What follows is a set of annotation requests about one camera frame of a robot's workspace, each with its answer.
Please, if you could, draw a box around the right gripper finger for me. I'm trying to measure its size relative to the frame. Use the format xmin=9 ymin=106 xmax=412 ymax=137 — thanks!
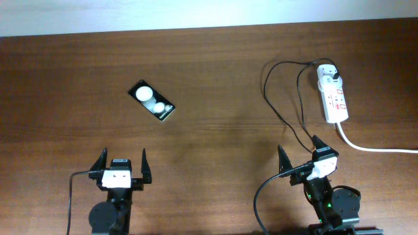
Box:
xmin=312 ymin=135 xmax=330 ymax=151
xmin=278 ymin=145 xmax=293 ymax=178

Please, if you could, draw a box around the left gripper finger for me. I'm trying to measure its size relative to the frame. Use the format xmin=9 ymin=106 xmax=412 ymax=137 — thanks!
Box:
xmin=141 ymin=149 xmax=152 ymax=183
xmin=90 ymin=148 xmax=108 ymax=171

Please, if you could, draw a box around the black smartphone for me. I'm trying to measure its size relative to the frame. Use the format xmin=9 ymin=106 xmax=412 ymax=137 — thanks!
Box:
xmin=127 ymin=80 xmax=176 ymax=122

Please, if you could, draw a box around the black USB charging cable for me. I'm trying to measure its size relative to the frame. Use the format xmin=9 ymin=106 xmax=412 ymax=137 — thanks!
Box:
xmin=263 ymin=57 xmax=341 ymax=154

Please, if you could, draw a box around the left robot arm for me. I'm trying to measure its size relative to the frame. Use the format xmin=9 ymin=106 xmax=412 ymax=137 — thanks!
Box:
xmin=89 ymin=148 xmax=152 ymax=235

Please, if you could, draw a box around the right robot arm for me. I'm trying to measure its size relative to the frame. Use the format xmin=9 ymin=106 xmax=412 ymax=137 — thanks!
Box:
xmin=278 ymin=136 xmax=383 ymax=235

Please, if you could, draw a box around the white charger adapter plug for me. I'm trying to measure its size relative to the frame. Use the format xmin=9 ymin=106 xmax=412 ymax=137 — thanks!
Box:
xmin=317 ymin=64 xmax=342 ymax=92

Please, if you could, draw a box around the white power strip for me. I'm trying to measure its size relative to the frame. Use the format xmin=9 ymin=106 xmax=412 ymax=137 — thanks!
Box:
xmin=317 ymin=64 xmax=349 ymax=124

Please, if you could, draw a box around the left camera black cable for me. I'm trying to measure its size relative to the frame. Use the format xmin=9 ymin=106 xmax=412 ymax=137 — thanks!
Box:
xmin=66 ymin=170 xmax=99 ymax=235

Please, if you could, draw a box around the white power strip cord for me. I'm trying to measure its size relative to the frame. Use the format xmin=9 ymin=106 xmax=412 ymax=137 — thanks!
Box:
xmin=334 ymin=121 xmax=418 ymax=154

